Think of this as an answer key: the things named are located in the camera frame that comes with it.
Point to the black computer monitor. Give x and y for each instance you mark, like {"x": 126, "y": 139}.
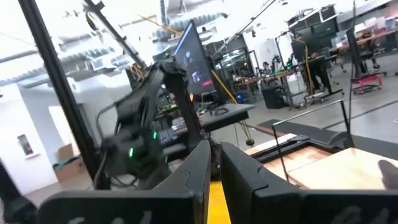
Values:
{"x": 194, "y": 59}

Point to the black upright frame post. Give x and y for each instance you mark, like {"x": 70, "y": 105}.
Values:
{"x": 59, "y": 93}

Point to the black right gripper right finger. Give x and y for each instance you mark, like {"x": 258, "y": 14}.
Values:
{"x": 255, "y": 199}

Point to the black metal shelf rail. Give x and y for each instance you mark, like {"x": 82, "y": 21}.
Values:
{"x": 311, "y": 110}

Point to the black desk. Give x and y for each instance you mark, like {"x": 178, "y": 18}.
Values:
{"x": 227, "y": 113}

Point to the yellow plastic basket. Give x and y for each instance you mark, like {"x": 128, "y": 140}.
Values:
{"x": 218, "y": 205}

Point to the brown cardboard box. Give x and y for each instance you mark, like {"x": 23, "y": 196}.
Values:
{"x": 68, "y": 168}

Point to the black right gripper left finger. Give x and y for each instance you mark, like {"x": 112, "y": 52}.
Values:
{"x": 174, "y": 193}

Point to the person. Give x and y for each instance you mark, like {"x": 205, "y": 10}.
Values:
{"x": 266, "y": 68}

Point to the black floor mat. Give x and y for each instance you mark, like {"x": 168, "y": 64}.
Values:
{"x": 311, "y": 132}

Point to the white framed wall picture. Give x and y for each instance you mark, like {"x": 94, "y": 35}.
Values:
{"x": 26, "y": 145}

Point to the black bin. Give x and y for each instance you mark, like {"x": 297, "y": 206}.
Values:
{"x": 273, "y": 97}

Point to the black diagonal frame strut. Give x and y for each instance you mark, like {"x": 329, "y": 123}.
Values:
{"x": 116, "y": 34}

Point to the yellow slanted pole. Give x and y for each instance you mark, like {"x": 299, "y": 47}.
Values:
{"x": 230, "y": 93}

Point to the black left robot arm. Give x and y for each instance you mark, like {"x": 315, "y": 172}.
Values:
{"x": 136, "y": 124}

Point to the red cart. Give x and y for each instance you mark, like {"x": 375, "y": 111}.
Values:
{"x": 367, "y": 81}

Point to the wooden shelf board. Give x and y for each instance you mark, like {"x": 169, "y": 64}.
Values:
{"x": 339, "y": 169}

